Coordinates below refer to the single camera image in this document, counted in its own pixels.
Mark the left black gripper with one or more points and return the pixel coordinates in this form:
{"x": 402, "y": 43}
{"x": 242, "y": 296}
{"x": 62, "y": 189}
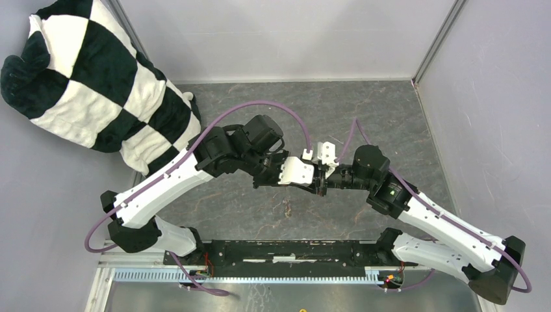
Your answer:
{"x": 281, "y": 158}

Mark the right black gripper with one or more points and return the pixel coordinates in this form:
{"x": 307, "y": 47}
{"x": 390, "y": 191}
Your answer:
{"x": 321, "y": 183}

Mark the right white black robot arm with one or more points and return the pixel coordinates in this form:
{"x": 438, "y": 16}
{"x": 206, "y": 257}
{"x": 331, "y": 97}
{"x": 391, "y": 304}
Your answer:
{"x": 487, "y": 263}

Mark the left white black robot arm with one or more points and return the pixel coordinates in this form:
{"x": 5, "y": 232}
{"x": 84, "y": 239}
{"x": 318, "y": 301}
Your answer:
{"x": 255, "y": 148}

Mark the black white checkered blanket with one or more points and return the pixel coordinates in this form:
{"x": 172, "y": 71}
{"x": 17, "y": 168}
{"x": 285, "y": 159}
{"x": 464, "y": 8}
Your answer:
{"x": 81, "y": 78}

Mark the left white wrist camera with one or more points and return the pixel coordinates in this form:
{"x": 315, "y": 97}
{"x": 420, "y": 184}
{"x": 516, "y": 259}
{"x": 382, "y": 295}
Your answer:
{"x": 297, "y": 170}

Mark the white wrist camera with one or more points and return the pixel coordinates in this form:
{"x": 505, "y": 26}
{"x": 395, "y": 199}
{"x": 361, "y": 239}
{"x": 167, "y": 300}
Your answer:
{"x": 324, "y": 156}
{"x": 297, "y": 170}

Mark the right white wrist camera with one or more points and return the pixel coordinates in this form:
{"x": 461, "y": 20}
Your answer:
{"x": 324, "y": 156}

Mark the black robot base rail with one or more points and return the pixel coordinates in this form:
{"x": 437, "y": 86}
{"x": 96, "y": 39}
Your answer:
{"x": 292, "y": 258}

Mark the right aluminium corner post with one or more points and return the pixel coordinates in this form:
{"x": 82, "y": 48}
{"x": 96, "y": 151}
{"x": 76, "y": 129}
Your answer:
{"x": 438, "y": 40}

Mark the aluminium corner post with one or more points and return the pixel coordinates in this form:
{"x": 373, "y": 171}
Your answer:
{"x": 438, "y": 40}
{"x": 122, "y": 18}

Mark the left aluminium corner post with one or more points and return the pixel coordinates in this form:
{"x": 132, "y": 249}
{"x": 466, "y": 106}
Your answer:
{"x": 122, "y": 18}

